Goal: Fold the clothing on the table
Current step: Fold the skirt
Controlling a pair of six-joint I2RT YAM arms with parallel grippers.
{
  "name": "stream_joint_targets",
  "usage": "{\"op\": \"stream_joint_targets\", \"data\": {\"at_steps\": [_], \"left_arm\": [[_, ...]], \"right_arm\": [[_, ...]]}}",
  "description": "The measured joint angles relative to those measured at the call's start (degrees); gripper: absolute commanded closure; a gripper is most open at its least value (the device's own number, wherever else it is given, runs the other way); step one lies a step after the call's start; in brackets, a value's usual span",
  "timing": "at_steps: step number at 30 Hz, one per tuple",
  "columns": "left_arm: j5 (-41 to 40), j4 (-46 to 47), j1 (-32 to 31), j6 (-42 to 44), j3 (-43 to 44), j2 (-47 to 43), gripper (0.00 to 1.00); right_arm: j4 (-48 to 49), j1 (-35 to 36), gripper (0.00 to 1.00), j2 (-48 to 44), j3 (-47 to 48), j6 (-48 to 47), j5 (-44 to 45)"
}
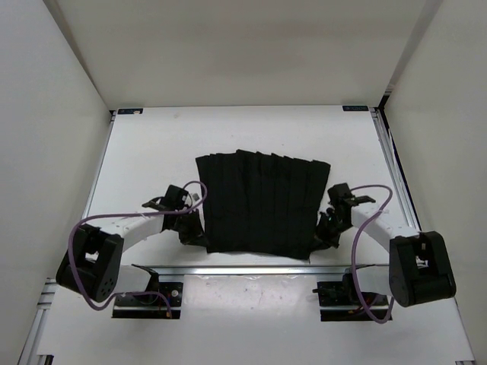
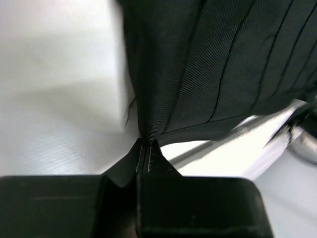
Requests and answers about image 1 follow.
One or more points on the aluminium frame rail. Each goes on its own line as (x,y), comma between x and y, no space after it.
(386,142)

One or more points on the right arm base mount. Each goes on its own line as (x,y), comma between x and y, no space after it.
(337,298)

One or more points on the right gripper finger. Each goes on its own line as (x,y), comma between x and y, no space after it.
(319,243)
(324,227)

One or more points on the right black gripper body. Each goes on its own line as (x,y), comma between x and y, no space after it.
(338,226)

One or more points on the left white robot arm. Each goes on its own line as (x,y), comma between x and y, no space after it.
(92,264)

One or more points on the black pleated skirt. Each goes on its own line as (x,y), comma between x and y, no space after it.
(261,203)

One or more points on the left blue corner sticker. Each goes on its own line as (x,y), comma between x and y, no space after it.
(130,111)

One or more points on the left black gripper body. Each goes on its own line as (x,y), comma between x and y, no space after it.
(172,227)

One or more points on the right blue corner sticker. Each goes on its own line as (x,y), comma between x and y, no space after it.
(355,108)

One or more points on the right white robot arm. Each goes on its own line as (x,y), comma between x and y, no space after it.
(418,269)

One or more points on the blue corner sticker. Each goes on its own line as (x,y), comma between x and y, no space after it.
(130,111)
(355,108)

